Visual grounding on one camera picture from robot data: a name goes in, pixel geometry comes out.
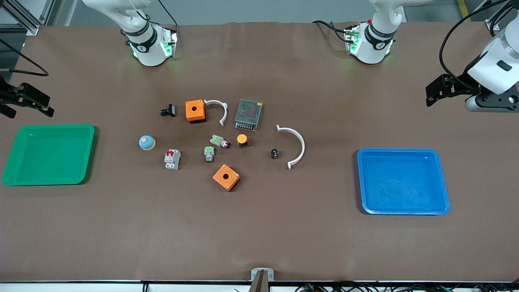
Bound white red circuit breaker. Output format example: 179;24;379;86
164;149;181;170

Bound green plastic tray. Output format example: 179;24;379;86
2;124;96;187

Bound blue plastic tray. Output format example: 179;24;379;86
357;148;450;215

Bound large white curved clamp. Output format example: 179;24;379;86
277;125;306;170

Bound orange button box upright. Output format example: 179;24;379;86
185;99;206;125

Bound small white curved clamp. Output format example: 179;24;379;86
204;99;228;127

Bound metal mesh power supply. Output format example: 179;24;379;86
234;99;263;132

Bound orange button box tilted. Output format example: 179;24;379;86
212;164;241;192

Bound brown table mat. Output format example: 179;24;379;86
0;21;519;283

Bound aluminium frame profile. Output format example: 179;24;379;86
472;0;519;31
0;0;53;36

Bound black left arm base cable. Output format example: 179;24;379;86
312;20;349;43

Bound black arm base cable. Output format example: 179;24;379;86
156;0;179;31
312;20;349;43

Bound black right arm base cable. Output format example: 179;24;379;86
156;0;179;31

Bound tangled cables below table edge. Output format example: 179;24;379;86
295;281;519;292

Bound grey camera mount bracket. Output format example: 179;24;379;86
251;268;275;292

